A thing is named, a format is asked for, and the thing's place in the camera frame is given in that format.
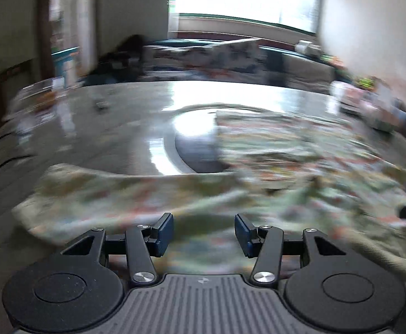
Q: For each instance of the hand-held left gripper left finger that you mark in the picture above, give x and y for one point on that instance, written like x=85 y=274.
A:
x=164 y=235

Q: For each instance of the floral printed cloth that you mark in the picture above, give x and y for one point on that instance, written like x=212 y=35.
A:
x=293 y=167

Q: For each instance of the dark cloth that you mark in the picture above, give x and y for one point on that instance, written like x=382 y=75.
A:
x=123 y=59

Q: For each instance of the teal box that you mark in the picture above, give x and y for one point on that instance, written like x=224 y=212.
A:
x=65 y=66

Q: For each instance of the blurred boxes on table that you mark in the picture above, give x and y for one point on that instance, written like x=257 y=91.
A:
x=369 y=104

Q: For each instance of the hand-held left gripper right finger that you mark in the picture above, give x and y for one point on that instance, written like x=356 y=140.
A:
x=244 y=236

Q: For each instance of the blurred packets on table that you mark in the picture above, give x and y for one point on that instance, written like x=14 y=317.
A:
x=37 y=101

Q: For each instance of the sofa with patterned cover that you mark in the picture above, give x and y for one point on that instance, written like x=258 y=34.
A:
x=223 y=59

